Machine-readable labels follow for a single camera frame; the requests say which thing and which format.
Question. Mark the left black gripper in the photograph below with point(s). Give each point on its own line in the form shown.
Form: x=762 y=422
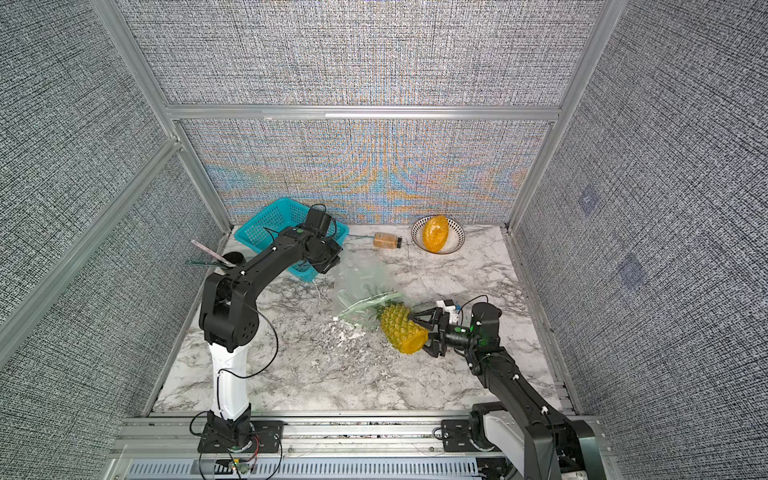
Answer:
x=326 y=267

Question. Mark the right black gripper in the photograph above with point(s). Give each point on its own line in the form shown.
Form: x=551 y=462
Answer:
x=438 y=344

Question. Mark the yellow pineapple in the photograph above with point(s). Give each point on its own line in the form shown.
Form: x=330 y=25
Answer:
x=393 y=316

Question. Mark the clear zip-top bag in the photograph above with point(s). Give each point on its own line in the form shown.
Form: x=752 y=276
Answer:
x=363 y=288

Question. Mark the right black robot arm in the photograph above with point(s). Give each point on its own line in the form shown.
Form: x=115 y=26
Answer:
x=537 y=439

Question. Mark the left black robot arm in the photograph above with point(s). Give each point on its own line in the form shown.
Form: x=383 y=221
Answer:
x=230 y=317

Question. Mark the teal plastic basket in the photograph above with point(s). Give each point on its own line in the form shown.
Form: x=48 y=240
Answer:
x=257 y=232

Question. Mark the small brown glass bottle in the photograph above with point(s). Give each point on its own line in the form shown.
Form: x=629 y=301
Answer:
x=387 y=240

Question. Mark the black pen cup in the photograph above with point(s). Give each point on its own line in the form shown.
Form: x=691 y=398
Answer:
x=234 y=257

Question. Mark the patterned ceramic plate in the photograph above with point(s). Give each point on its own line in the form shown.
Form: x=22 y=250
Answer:
x=455 y=241

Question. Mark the orange fruit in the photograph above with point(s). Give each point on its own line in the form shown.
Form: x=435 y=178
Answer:
x=435 y=233

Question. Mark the dark green pen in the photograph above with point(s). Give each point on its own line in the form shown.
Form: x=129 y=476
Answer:
x=204 y=263

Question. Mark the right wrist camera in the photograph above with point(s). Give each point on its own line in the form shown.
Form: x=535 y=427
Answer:
x=454 y=311

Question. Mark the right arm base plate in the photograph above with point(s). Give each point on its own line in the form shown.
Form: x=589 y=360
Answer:
x=456 y=436

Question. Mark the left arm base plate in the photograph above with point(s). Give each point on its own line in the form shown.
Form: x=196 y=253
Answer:
x=257 y=436

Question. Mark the aluminium front rail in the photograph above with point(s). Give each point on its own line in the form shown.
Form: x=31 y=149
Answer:
x=308 y=445

